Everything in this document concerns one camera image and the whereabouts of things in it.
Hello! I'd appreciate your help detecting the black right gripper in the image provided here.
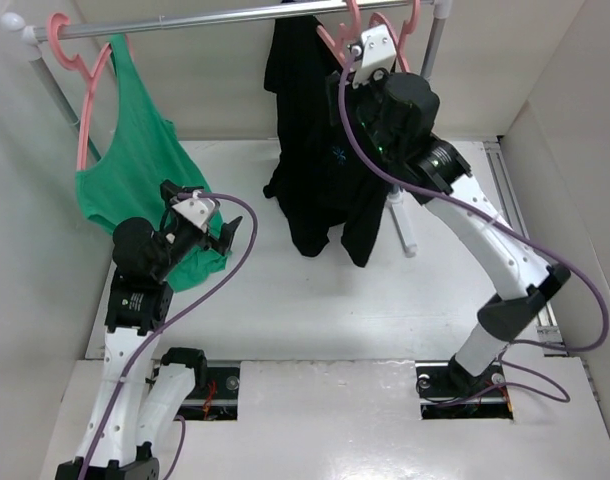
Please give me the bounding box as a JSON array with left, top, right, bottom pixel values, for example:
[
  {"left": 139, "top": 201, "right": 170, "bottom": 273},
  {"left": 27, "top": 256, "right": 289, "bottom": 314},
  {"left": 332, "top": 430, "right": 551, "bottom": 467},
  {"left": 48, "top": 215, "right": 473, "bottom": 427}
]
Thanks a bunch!
[{"left": 325, "top": 67, "right": 399, "bottom": 163}]

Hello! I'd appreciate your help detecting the black t shirt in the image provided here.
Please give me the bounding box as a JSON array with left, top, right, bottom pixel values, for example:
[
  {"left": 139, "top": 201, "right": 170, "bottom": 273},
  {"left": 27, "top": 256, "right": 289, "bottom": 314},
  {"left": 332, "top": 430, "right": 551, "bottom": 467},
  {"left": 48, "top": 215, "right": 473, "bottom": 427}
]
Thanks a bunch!
[{"left": 263, "top": 15, "right": 390, "bottom": 268}]

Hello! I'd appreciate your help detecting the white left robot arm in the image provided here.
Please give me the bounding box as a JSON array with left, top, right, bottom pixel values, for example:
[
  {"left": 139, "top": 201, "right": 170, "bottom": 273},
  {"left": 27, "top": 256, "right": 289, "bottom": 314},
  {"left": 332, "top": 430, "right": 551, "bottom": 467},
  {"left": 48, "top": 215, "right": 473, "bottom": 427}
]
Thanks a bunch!
[{"left": 55, "top": 180, "right": 242, "bottom": 479}]

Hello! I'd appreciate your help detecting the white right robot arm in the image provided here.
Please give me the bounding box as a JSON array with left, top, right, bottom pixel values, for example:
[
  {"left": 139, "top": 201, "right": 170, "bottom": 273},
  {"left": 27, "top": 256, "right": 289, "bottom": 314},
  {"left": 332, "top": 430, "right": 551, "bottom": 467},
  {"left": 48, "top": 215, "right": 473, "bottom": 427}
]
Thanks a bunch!
[{"left": 325, "top": 69, "right": 571, "bottom": 397}]

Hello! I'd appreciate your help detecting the pink hanger with shorts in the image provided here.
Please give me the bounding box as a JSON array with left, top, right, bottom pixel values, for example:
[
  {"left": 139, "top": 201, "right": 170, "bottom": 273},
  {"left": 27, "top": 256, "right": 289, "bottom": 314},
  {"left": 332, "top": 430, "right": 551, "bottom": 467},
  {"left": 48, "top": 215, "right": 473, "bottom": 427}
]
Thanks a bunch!
[{"left": 368, "top": 0, "right": 421, "bottom": 73}]

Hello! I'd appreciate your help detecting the pink hanger with tank top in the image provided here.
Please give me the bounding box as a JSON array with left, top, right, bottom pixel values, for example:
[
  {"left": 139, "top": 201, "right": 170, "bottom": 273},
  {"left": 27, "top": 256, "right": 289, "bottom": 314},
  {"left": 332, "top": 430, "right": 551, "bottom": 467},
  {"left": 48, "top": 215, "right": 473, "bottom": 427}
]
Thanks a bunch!
[{"left": 47, "top": 10, "right": 135, "bottom": 169}]

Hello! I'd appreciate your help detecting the green tank top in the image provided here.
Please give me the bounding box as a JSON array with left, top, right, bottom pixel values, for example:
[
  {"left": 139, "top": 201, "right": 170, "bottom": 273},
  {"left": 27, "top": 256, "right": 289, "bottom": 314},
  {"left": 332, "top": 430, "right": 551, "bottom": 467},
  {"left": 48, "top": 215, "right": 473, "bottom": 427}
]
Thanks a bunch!
[{"left": 74, "top": 32, "right": 234, "bottom": 294}]

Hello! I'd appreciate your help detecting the metal clothes rack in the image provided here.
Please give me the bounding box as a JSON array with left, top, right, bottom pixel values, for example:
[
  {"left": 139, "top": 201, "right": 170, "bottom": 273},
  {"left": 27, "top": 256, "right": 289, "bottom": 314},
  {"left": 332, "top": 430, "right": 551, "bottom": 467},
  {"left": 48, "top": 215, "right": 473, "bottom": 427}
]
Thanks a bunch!
[{"left": 0, "top": 0, "right": 453, "bottom": 258}]

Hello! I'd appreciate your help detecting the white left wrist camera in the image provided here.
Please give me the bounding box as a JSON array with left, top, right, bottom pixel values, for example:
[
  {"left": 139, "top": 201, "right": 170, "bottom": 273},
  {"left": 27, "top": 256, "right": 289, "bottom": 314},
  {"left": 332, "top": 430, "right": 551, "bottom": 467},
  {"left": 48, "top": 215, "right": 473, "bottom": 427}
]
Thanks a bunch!
[{"left": 170, "top": 189, "right": 220, "bottom": 233}]

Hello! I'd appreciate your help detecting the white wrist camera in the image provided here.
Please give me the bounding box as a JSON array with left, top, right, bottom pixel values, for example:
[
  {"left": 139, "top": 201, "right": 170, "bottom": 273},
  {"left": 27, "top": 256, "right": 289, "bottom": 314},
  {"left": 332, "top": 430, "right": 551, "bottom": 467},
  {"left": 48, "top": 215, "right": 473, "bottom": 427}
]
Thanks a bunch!
[
  {"left": 350, "top": 24, "right": 396, "bottom": 89},
  {"left": 170, "top": 189, "right": 220, "bottom": 233}
]

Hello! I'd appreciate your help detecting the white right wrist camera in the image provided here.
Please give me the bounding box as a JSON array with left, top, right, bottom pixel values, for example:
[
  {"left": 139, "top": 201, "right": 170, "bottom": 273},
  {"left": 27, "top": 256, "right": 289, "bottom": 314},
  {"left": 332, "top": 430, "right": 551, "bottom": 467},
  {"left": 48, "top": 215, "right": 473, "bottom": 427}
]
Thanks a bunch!
[{"left": 350, "top": 24, "right": 396, "bottom": 89}]

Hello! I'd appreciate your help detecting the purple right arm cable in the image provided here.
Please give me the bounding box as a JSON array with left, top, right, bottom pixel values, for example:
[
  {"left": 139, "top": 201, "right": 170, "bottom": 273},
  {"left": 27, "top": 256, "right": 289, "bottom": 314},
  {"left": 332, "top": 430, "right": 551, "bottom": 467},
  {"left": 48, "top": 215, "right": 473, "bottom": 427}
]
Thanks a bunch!
[{"left": 337, "top": 47, "right": 610, "bottom": 405}]

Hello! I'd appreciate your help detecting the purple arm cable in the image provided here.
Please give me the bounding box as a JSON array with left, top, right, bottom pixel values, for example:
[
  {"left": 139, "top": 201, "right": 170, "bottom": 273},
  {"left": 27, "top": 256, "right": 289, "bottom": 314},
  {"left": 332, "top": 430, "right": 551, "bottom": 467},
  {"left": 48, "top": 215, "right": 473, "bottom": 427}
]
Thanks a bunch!
[
  {"left": 77, "top": 189, "right": 259, "bottom": 480},
  {"left": 337, "top": 47, "right": 610, "bottom": 405}
]

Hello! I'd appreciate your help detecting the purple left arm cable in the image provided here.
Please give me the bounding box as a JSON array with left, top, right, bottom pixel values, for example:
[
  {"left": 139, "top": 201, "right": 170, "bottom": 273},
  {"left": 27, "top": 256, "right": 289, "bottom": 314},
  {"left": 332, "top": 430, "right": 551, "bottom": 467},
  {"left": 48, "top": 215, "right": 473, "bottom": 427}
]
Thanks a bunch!
[{"left": 77, "top": 189, "right": 259, "bottom": 480}]

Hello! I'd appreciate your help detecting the aluminium rail on table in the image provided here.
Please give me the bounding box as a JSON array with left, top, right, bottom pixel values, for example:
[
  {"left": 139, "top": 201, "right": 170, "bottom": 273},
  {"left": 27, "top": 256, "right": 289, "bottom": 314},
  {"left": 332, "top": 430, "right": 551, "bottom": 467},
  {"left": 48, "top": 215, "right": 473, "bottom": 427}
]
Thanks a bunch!
[{"left": 477, "top": 141, "right": 571, "bottom": 342}]

